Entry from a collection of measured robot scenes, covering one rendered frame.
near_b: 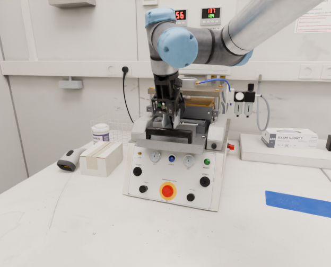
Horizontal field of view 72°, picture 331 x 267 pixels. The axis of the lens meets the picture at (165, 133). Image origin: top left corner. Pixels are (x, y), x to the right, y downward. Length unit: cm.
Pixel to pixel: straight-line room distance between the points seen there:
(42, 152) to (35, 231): 138
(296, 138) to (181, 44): 93
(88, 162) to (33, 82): 111
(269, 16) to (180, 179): 54
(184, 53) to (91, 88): 125
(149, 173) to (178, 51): 47
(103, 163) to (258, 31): 74
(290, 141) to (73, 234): 103
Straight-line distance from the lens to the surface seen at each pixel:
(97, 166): 99
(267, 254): 70
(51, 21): 183
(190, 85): 90
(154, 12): 59
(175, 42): 47
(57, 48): 181
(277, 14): 43
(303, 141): 131
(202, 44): 52
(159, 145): 73
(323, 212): 92
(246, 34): 48
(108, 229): 73
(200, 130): 80
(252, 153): 117
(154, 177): 81
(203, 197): 78
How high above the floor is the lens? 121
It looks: 18 degrees down
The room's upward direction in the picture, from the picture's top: straight up
